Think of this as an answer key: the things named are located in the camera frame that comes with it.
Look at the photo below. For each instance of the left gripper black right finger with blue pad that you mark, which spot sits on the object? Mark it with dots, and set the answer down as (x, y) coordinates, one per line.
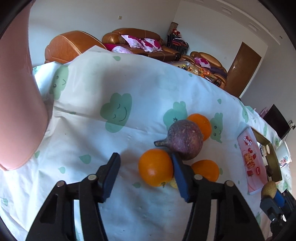
(234, 218)

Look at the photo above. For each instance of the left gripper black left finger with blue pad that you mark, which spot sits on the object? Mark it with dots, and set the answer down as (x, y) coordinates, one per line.
(55, 220)

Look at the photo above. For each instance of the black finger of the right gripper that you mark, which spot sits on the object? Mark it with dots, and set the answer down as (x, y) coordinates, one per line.
(272, 205)

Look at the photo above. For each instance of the green-brown kiwi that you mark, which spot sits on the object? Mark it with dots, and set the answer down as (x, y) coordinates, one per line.
(269, 190)

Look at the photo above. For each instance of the orange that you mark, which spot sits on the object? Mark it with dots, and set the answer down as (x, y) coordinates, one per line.
(155, 167)
(206, 168)

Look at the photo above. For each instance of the brownish yellow small fruit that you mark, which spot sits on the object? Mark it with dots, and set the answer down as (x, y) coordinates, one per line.
(173, 183)

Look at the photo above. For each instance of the pink biscuit tin box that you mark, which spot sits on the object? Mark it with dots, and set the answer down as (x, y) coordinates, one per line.
(259, 159)

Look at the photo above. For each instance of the white printed paper cup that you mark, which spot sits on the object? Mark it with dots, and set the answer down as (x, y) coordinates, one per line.
(283, 155)

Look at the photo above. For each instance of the black television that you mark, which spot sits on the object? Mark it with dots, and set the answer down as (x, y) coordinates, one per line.
(277, 121)

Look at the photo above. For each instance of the large purple passion fruit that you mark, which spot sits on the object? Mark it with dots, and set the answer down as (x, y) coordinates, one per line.
(184, 137)

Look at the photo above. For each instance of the small orange mandarin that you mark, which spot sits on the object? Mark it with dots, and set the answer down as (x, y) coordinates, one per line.
(203, 124)

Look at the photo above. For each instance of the pink kettle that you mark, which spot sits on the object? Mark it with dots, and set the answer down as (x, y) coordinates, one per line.
(24, 116)

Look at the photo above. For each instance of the white cloud-print tablecloth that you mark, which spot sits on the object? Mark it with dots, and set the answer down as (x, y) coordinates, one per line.
(122, 103)

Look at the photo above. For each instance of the brown wooden door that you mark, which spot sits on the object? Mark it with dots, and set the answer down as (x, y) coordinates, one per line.
(242, 70)

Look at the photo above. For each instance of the brown leather armchair right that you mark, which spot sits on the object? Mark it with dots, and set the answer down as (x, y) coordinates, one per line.
(213, 66)

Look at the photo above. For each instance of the brown leather armchair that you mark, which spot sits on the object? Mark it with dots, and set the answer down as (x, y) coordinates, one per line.
(67, 46)
(213, 66)

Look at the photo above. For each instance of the coffee table with snacks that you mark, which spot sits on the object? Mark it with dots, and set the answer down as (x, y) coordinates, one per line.
(196, 70)

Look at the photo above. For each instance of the brown leather armchair left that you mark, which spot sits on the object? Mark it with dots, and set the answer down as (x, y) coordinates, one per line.
(67, 46)

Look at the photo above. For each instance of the black stacked stools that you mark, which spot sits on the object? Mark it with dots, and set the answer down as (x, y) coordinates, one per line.
(176, 42)

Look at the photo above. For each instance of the brown leather sofa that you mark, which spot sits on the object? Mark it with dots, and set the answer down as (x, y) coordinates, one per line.
(114, 38)

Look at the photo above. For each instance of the pink floral pillow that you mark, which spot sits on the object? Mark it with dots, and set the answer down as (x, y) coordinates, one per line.
(147, 44)

